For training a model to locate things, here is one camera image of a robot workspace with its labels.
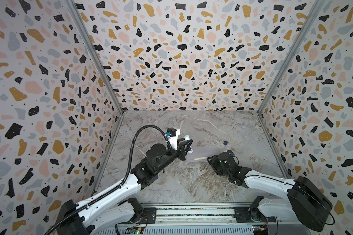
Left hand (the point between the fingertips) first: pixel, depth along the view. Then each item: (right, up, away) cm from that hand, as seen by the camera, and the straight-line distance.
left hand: (191, 138), depth 66 cm
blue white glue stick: (-2, 0, 0) cm, 2 cm away
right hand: (+9, -13, +20) cm, 25 cm away
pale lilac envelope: (+7, -13, +32) cm, 36 cm away
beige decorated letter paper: (+7, -16, +29) cm, 34 cm away
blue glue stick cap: (+26, -7, +37) cm, 45 cm away
